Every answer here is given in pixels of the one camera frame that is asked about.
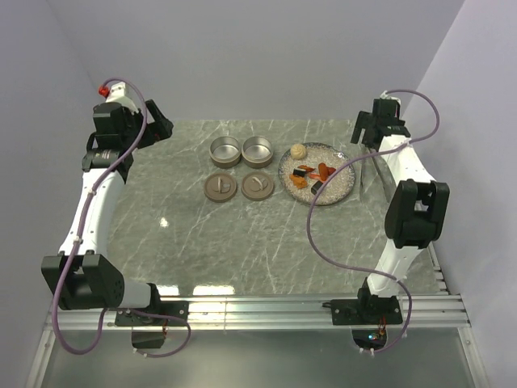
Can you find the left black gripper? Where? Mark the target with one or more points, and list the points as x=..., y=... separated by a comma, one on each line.
x=160, y=128

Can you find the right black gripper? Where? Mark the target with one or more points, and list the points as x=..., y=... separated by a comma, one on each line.
x=363, y=121

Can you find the metal tongs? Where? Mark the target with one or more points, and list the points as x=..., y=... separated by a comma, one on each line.
x=373, y=184

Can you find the beige steamed bun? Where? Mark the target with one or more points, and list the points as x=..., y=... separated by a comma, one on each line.
x=298, y=151

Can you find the orange fried nugget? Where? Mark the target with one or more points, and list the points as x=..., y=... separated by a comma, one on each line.
x=298, y=181

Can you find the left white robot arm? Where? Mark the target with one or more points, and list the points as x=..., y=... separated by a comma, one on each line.
x=80, y=275

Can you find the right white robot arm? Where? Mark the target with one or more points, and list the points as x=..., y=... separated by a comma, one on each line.
x=415, y=215

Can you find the left steel lunch container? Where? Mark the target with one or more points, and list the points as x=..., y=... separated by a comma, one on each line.
x=225, y=152

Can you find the steel lunch container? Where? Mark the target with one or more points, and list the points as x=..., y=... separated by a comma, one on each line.
x=257, y=152
x=225, y=152

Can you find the right steel lunch container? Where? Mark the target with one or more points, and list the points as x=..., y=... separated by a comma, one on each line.
x=257, y=152

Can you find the orange red meat piece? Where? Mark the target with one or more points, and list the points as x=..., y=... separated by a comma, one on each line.
x=325, y=171

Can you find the speckled ceramic plate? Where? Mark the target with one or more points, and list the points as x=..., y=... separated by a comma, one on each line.
x=338, y=188

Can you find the left brown lid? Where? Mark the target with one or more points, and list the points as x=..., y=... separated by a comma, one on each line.
x=220, y=187

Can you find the brown lid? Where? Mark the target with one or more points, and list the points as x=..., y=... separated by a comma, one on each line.
x=220, y=187
x=257, y=186

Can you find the small orange food piece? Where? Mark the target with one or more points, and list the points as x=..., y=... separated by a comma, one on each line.
x=306, y=168

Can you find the right brown lid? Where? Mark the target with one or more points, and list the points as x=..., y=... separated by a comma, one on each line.
x=257, y=186

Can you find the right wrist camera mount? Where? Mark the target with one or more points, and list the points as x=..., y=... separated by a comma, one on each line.
x=388, y=95

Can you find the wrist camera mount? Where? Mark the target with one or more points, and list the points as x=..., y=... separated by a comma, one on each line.
x=388, y=95
x=118, y=93

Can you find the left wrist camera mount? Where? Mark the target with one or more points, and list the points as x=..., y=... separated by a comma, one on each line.
x=118, y=93

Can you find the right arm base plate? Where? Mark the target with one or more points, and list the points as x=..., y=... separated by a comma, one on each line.
x=353, y=312

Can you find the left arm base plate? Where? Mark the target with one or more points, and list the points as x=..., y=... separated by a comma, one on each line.
x=166, y=314

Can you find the aluminium rail frame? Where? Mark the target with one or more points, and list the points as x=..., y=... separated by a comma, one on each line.
x=255, y=285

